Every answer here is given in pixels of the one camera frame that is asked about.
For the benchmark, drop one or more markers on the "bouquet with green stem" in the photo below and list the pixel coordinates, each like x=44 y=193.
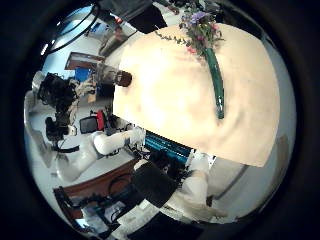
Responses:
x=216 y=83

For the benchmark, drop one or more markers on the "dark glass vase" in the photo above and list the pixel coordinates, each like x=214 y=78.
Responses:
x=117 y=77

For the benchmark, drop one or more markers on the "red and black bag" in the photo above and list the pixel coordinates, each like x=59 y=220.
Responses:
x=95 y=122

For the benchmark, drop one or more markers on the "brown wooden desk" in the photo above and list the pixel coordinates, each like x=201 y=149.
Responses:
x=100 y=184

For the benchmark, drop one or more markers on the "monitor with blue screen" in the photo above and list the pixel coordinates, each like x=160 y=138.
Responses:
x=165 y=146

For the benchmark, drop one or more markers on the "black office chair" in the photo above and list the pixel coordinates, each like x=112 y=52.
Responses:
x=154 y=184

